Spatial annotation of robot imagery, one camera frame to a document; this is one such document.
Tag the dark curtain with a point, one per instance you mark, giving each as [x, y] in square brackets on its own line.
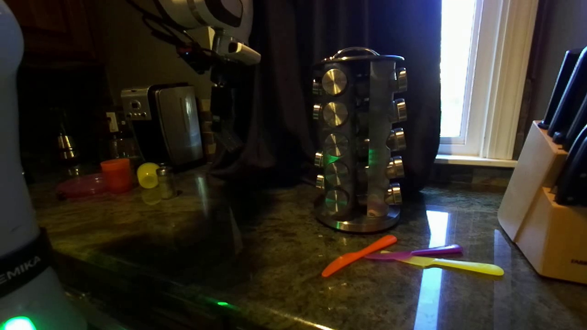
[274, 105]

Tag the black handled knife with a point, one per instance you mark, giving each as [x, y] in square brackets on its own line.
[560, 83]
[571, 184]

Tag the white window frame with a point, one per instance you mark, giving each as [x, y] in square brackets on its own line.
[485, 52]

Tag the yellow plastic knife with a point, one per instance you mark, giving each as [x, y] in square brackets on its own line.
[481, 269]

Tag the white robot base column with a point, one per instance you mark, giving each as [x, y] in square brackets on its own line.
[30, 292]

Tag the yellow plastic cup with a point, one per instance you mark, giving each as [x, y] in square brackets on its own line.
[147, 175]

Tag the orange plastic knife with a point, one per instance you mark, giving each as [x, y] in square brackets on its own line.
[347, 259]

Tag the wooden knife block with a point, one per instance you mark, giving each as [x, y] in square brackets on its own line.
[551, 237]

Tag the purple plastic knife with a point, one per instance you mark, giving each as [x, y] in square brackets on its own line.
[452, 250]

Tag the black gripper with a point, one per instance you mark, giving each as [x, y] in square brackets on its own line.
[226, 82]

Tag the small glass spice bottle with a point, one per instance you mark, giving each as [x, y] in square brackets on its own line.
[164, 182]

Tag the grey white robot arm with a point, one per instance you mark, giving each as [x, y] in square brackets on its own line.
[212, 38]

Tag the steel revolving spice rack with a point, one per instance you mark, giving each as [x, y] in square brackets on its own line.
[360, 113]

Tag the orange plastic cup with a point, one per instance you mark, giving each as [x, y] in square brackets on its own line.
[118, 175]

